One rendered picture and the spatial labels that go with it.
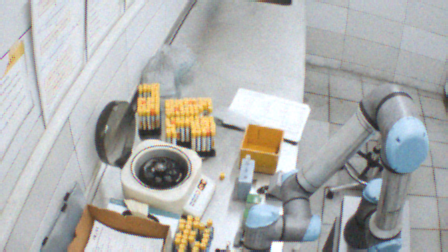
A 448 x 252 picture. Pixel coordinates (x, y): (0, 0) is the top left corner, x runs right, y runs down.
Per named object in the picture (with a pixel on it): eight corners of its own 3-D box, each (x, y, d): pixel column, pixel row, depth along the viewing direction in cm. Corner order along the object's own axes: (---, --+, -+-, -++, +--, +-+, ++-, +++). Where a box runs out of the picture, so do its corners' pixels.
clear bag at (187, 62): (176, 87, 206) (176, 60, 197) (148, 72, 213) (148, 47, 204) (207, 66, 218) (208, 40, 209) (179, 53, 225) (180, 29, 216)
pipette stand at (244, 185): (253, 203, 161) (255, 183, 154) (231, 200, 161) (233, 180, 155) (256, 181, 168) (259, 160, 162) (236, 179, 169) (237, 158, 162)
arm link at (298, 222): (320, 198, 121) (280, 197, 120) (324, 231, 113) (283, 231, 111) (311, 216, 126) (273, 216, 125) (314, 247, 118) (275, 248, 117)
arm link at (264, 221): (286, 214, 112) (251, 213, 111) (277, 252, 114) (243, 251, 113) (280, 203, 120) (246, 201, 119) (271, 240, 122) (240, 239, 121)
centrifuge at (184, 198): (196, 231, 150) (195, 208, 142) (116, 202, 157) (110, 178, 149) (221, 181, 168) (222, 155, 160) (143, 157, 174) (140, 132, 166)
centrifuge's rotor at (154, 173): (174, 204, 152) (173, 189, 147) (132, 189, 155) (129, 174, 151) (192, 172, 163) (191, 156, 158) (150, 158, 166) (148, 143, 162)
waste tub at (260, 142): (275, 176, 170) (279, 156, 163) (237, 169, 172) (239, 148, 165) (281, 150, 180) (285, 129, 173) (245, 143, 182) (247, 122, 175)
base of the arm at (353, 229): (384, 219, 148) (392, 201, 142) (377, 251, 138) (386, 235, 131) (348, 211, 152) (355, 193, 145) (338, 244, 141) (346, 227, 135)
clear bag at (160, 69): (184, 109, 195) (184, 70, 183) (141, 113, 192) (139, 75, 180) (177, 71, 214) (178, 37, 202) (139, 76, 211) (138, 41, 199)
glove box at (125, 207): (174, 249, 144) (172, 233, 138) (106, 232, 147) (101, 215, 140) (182, 222, 153) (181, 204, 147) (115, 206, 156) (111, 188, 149)
